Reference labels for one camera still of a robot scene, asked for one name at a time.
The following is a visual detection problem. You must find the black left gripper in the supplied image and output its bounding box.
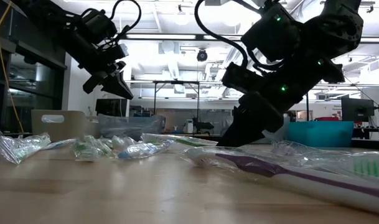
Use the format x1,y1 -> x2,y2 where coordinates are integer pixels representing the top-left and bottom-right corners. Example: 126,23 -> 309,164
78,43 -> 134,100

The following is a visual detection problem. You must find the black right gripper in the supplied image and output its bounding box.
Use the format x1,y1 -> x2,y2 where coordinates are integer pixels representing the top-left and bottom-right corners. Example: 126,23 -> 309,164
217,58 -> 345,147

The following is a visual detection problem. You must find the black monitor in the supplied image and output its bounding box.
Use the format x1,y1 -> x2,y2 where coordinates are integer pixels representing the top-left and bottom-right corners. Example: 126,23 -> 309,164
95,98 -> 128,118
341,98 -> 375,123

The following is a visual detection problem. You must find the teal plastic bin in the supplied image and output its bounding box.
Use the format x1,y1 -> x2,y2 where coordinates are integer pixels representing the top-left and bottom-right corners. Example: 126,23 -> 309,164
287,120 -> 354,147

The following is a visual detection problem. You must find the blue toothbrush in clear wrapper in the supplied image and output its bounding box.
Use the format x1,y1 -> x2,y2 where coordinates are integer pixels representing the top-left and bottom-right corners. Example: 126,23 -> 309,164
41,139 -> 77,151
117,139 -> 175,160

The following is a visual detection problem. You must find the red box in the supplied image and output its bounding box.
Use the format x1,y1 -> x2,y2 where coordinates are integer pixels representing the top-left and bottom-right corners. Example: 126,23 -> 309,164
315,116 -> 340,123

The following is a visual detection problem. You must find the black metal frame rig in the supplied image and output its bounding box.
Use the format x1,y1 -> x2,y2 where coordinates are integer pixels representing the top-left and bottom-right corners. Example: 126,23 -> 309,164
126,80 -> 227,121

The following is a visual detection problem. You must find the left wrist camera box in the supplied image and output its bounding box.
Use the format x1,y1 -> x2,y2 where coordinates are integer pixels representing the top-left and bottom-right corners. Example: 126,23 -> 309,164
82,9 -> 118,44

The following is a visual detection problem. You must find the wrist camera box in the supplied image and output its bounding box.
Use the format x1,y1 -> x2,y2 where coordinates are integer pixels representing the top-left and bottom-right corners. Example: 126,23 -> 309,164
241,2 -> 301,62
82,9 -> 118,44

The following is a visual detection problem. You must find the white plastic bin with handle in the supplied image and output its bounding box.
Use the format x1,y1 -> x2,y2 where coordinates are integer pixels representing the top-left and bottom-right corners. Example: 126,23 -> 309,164
31,109 -> 88,142

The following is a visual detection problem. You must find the black left camera cable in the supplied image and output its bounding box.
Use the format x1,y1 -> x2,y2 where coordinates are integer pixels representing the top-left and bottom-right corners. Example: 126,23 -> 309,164
110,0 -> 143,37

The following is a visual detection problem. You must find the black camera cable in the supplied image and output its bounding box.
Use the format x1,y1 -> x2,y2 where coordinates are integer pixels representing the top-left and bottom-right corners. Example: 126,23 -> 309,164
194,0 -> 249,68
110,0 -> 143,37

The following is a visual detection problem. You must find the white ring ceiling lamp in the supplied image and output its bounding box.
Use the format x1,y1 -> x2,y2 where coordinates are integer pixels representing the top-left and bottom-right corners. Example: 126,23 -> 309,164
172,7 -> 191,26

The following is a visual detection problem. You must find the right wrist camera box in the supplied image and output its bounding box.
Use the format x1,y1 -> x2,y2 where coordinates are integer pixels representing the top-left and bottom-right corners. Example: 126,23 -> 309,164
241,2 -> 301,62

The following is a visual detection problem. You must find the black right camera cable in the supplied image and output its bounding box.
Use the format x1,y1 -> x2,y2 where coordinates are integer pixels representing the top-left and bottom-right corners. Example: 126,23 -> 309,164
194,0 -> 249,68

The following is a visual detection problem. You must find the yellow cable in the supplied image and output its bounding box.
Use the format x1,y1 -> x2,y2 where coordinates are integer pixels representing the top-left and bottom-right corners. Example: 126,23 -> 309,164
0,0 -> 25,133

